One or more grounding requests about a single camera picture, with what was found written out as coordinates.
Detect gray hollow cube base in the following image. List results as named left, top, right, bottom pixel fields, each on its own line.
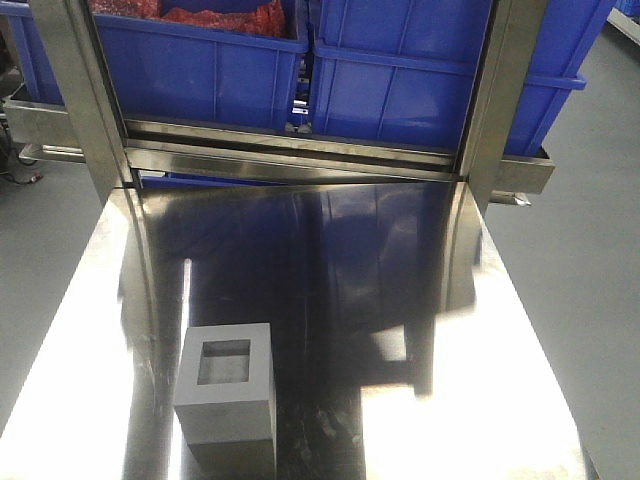
left=173, top=323, right=277, bottom=479

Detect blue bin right on cart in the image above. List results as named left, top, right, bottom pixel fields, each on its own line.
left=309, top=1, right=599, bottom=156

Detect blue bin with red contents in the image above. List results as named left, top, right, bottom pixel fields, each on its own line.
left=95, top=1, right=309, bottom=130

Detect red mesh bagged contents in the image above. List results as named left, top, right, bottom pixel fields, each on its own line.
left=89, top=1, right=286, bottom=38

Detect stainless steel cart frame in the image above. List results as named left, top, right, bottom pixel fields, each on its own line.
left=11, top=1, right=547, bottom=209

